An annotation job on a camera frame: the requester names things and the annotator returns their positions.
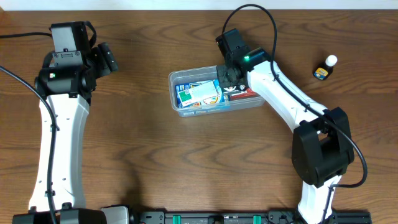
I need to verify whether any red Panadol ActiFast box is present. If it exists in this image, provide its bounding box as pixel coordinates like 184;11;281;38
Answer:
229;88;258;101

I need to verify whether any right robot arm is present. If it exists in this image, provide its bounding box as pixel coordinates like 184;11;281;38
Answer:
217;45;354;223

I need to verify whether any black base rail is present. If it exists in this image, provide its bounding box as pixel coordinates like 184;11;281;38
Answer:
129;210;373;224

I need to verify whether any blue medicine box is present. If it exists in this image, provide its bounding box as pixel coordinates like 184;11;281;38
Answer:
176;80;224;108

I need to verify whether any dark bottle white cap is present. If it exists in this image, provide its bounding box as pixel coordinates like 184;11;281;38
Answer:
313;55;338;80

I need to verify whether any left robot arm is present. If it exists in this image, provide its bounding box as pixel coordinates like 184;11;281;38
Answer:
12;43;130;223

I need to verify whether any clear plastic container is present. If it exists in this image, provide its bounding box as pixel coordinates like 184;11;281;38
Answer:
169;65;265;117

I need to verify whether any dark green square packet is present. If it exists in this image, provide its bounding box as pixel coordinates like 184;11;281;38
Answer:
223;85;246;93

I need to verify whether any white green medicine box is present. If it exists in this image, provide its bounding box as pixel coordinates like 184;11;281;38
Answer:
175;80;218;108

